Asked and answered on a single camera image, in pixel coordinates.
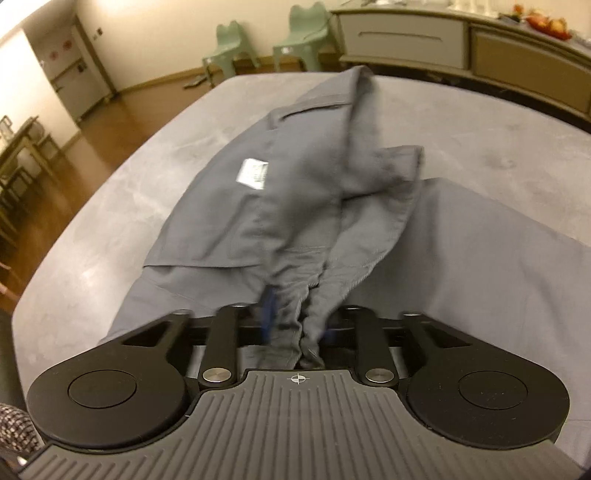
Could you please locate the grey sideboard cabinet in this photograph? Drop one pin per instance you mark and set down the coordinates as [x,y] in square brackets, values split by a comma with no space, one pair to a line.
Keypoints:
[415,41]

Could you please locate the grey-blue pants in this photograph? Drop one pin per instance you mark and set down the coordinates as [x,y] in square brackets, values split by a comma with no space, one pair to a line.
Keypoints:
[300,207]

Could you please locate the grey door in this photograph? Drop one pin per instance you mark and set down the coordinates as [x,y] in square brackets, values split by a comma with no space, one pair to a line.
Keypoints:
[81,83]

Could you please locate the wooden table and chairs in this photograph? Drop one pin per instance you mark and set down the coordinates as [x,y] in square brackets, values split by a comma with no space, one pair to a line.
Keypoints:
[23,157]

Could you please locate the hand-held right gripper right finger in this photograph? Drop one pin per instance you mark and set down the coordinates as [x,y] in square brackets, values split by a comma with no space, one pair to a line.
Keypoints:
[330,334]

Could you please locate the fruit plate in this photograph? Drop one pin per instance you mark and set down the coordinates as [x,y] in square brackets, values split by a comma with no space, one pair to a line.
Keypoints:
[547,23]

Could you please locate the clear glass cups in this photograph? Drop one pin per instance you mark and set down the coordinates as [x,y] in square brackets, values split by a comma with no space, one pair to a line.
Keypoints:
[473,7]

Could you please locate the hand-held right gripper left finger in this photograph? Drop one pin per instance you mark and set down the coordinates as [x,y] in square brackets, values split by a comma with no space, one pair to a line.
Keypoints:
[270,314]

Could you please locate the dark flat object on floor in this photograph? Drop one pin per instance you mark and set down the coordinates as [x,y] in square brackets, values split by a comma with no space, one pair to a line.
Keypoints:
[194,83]

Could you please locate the person's tweed clothing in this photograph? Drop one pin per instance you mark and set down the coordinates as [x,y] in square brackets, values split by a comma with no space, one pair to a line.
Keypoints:
[18,429]

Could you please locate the green plastic chair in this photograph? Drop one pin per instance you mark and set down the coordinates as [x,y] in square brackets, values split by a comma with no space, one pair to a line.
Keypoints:
[228,50]
[302,39]

